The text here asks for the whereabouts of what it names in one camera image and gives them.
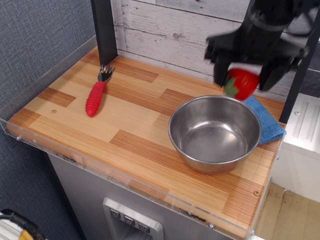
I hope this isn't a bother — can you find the black post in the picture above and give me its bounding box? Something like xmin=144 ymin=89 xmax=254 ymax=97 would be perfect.
xmin=279 ymin=10 xmax=320 ymax=124
xmin=90 ymin=0 xmax=118 ymax=65

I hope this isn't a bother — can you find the red handled fork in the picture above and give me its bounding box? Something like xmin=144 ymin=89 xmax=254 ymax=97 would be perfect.
xmin=85 ymin=64 xmax=114 ymax=117

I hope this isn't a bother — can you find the clear acrylic guard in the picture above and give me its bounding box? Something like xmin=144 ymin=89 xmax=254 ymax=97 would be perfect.
xmin=0 ymin=35 xmax=281 ymax=240

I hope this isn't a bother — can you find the black left post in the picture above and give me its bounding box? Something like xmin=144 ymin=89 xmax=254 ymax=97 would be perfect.
xmin=90 ymin=0 xmax=118 ymax=65

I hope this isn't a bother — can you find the stainless steel bowl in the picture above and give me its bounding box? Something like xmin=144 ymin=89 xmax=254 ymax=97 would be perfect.
xmin=168 ymin=95 xmax=262 ymax=175

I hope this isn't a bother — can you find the grey cabinet with button panel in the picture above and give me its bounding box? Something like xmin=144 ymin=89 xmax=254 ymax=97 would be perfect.
xmin=48 ymin=154 xmax=228 ymax=240

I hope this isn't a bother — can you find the white appliance at right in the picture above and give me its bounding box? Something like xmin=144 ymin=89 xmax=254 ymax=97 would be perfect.
xmin=271 ymin=93 xmax=320 ymax=202

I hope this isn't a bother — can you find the blue microfiber cloth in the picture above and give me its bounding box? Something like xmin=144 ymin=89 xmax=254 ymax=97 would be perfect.
xmin=244 ymin=95 xmax=286 ymax=145

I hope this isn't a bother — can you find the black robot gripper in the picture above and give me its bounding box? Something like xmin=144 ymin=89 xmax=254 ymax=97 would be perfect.
xmin=204 ymin=16 xmax=309 ymax=91

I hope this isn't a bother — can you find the black and yellow cable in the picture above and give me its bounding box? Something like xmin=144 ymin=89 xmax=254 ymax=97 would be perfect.
xmin=0 ymin=208 xmax=47 ymax=240

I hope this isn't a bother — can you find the black right post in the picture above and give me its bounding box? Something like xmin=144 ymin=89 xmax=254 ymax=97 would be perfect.
xmin=279 ymin=10 xmax=320 ymax=124

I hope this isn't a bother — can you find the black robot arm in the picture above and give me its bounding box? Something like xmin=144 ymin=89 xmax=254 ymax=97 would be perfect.
xmin=204 ymin=0 xmax=320 ymax=91

